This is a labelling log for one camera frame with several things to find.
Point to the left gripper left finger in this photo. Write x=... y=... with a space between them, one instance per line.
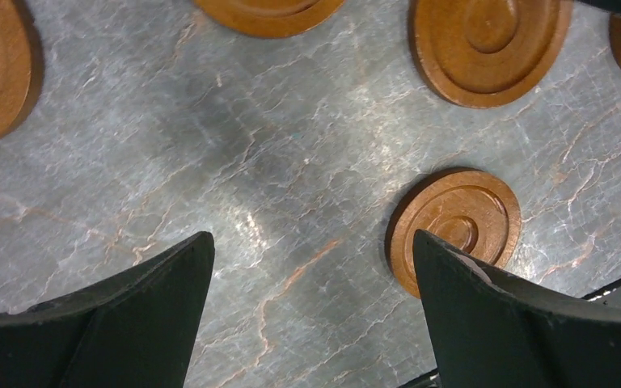
x=134 y=329

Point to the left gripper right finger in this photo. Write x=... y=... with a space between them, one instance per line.
x=490 y=328

